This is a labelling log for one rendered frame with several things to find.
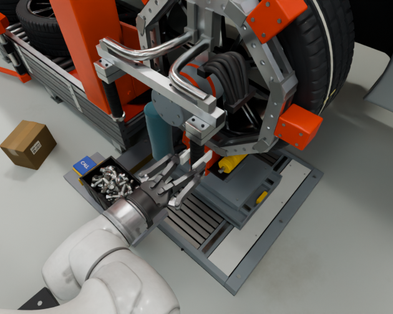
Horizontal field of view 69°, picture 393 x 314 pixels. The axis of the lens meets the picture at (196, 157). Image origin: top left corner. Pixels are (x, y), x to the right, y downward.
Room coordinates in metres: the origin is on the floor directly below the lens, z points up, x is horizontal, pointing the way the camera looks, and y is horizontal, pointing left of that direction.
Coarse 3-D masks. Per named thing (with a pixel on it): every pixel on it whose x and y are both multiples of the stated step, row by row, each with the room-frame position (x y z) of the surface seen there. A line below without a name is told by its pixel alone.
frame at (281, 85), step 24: (168, 0) 0.79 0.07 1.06; (192, 0) 0.73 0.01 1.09; (216, 0) 0.68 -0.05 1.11; (240, 0) 0.66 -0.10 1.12; (144, 24) 0.86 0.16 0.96; (240, 24) 0.63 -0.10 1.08; (144, 48) 0.88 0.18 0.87; (264, 48) 0.59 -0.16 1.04; (264, 72) 0.58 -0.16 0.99; (288, 72) 0.58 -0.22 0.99; (288, 96) 0.55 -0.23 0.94; (264, 120) 0.56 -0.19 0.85; (216, 144) 0.66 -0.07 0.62; (240, 144) 0.60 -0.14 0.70; (264, 144) 0.54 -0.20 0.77
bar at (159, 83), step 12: (96, 48) 0.71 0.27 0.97; (108, 60) 0.68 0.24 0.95; (120, 60) 0.64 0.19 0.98; (132, 60) 0.64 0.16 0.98; (132, 72) 0.61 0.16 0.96; (144, 72) 0.59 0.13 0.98; (156, 72) 0.59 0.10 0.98; (156, 84) 0.55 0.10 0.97; (168, 84) 0.54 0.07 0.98; (168, 96) 0.53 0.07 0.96; (180, 96) 0.50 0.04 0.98; (192, 108) 0.48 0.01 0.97; (216, 108) 0.46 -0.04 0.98; (204, 120) 0.45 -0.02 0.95; (216, 120) 0.43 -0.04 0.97
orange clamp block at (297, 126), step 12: (288, 108) 0.56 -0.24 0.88; (300, 108) 0.56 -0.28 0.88; (288, 120) 0.52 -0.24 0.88; (300, 120) 0.52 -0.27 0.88; (312, 120) 0.52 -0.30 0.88; (276, 132) 0.53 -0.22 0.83; (288, 132) 0.51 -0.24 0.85; (300, 132) 0.49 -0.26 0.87; (312, 132) 0.48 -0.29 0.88; (300, 144) 0.48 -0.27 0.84
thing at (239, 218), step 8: (176, 168) 0.89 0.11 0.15; (176, 176) 0.84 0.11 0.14; (272, 176) 0.84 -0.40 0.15; (280, 176) 0.83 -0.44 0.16; (200, 184) 0.79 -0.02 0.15; (264, 184) 0.78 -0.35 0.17; (272, 184) 0.77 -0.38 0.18; (192, 192) 0.77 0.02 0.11; (200, 192) 0.73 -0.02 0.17; (208, 192) 0.75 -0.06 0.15; (256, 192) 0.75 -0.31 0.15; (264, 192) 0.73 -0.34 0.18; (208, 200) 0.69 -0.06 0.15; (216, 200) 0.70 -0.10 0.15; (248, 200) 0.70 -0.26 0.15; (256, 200) 0.68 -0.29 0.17; (264, 200) 0.72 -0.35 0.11; (216, 208) 0.66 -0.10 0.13; (224, 208) 0.65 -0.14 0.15; (232, 208) 0.65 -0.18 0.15; (240, 208) 0.64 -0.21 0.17; (248, 208) 0.64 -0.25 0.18; (256, 208) 0.66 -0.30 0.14; (224, 216) 0.63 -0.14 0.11; (232, 216) 0.60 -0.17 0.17; (240, 216) 0.61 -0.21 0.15; (248, 216) 0.60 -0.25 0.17; (232, 224) 0.59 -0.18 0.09; (240, 224) 0.57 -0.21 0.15
